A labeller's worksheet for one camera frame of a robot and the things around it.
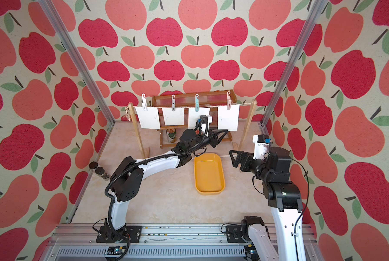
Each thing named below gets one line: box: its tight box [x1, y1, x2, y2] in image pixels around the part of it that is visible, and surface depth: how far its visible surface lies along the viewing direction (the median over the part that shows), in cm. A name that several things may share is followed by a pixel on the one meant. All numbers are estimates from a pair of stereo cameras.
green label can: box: [166, 128, 177, 144], surface depth 103 cm
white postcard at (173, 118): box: [161, 107, 185, 126], surface depth 73 cm
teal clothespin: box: [195, 93, 200, 113], surface depth 67 cm
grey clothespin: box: [171, 94, 176, 112], surface depth 67 cm
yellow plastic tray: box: [193, 153, 226, 196], surface depth 92 cm
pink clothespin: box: [227, 90, 232, 111], surface depth 68 cm
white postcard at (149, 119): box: [134, 106, 161, 130], surface depth 73 cm
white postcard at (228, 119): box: [217, 104, 240, 132], surface depth 73 cm
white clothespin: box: [141, 92, 148, 112], surface depth 66 cm
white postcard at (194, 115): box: [188, 107, 211, 134], surface depth 71 cm
